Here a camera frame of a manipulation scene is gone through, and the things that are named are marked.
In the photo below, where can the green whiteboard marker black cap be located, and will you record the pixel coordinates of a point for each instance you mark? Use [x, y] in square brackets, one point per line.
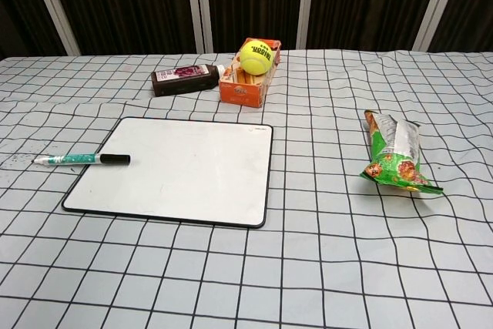
[77, 159]

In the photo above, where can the orange cardboard box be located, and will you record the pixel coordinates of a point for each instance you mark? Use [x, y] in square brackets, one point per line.
[242, 95]

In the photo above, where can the yellow tennis ball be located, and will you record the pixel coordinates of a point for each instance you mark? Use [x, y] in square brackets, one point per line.
[256, 57]

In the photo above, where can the dark juice bottle purple label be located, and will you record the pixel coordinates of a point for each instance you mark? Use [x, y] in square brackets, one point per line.
[181, 82]

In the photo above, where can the white black-checkered tablecloth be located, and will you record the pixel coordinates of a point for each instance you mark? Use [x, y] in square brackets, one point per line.
[346, 248]

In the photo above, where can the green snack bag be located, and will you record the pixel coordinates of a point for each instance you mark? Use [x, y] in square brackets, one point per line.
[393, 152]

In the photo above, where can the white dry-erase board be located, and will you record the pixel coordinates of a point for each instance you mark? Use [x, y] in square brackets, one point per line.
[185, 175]

